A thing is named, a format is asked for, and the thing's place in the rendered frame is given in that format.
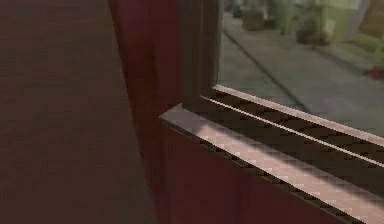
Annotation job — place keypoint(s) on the brown framed window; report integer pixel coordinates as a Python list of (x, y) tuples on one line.
[(300, 86)]

